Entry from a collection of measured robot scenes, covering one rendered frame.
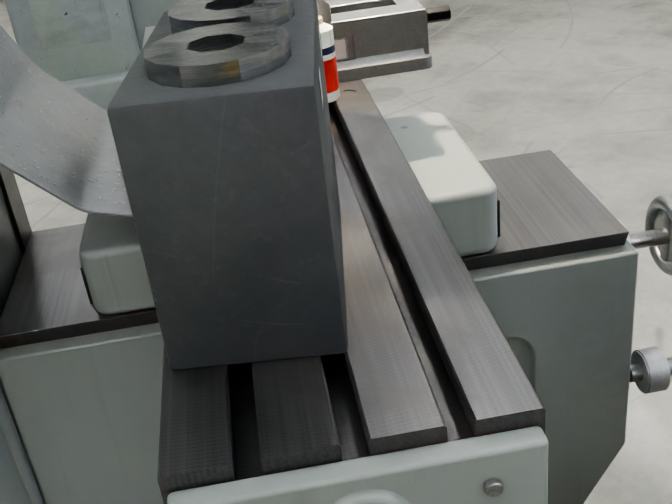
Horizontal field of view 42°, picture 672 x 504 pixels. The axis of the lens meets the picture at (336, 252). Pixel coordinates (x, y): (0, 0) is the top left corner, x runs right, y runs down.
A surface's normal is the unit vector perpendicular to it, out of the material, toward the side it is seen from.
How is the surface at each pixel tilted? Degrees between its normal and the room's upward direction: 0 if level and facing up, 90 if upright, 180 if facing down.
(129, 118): 90
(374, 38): 90
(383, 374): 0
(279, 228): 90
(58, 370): 90
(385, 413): 0
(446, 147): 0
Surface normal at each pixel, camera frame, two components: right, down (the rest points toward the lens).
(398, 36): 0.15, 0.47
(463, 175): -0.11, -0.87
